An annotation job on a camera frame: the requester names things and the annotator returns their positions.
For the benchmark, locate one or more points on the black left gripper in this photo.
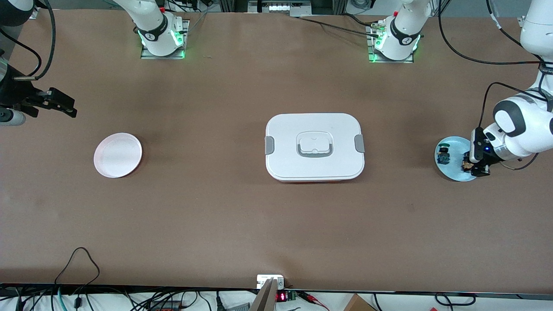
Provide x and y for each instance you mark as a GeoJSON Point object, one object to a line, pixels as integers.
{"type": "Point", "coordinates": [487, 163]}

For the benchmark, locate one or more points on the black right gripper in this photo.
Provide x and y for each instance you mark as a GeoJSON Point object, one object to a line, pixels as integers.
{"type": "Point", "coordinates": [12, 91]}

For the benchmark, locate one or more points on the orange push-button switch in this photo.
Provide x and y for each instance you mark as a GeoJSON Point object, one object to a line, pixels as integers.
{"type": "Point", "coordinates": [466, 163]}

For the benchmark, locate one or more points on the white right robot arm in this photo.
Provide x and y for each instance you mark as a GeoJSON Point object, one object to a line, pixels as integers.
{"type": "Point", "coordinates": [151, 26]}

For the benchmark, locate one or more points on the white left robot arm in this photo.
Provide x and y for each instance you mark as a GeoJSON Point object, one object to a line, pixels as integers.
{"type": "Point", "coordinates": [518, 125]}

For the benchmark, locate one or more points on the light blue round plate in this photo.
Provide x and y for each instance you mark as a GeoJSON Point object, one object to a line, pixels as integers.
{"type": "Point", "coordinates": [456, 170]}

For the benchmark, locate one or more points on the pink round plate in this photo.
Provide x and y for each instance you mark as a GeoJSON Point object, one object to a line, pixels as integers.
{"type": "Point", "coordinates": [117, 155]}

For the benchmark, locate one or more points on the white lidded lunch box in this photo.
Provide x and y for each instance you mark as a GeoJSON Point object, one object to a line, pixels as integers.
{"type": "Point", "coordinates": [314, 147]}

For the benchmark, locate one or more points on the brown cardboard box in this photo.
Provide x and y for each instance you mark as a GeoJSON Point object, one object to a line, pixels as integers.
{"type": "Point", "coordinates": [358, 304]}

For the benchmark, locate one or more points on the red clip test leads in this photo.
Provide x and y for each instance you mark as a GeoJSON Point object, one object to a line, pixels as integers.
{"type": "Point", "coordinates": [313, 299]}

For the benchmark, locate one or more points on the red digit display module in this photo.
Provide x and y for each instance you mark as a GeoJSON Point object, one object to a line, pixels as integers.
{"type": "Point", "coordinates": [281, 297]}

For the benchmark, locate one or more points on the small white box device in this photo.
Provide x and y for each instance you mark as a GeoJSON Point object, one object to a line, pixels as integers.
{"type": "Point", "coordinates": [265, 280]}

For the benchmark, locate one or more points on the grey angled metal bar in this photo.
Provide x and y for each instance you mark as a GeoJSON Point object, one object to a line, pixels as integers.
{"type": "Point", "coordinates": [263, 300]}

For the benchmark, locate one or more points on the green push button switch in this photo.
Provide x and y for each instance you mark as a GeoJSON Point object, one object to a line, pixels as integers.
{"type": "Point", "coordinates": [443, 155]}

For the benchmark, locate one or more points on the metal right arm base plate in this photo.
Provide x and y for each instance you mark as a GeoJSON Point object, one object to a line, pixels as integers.
{"type": "Point", "coordinates": [180, 51]}

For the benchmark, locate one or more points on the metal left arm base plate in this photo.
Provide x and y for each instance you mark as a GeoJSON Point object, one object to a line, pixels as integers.
{"type": "Point", "coordinates": [375, 58]}

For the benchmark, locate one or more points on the perforated aluminium rail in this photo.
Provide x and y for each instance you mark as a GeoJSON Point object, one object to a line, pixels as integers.
{"type": "Point", "coordinates": [525, 21]}

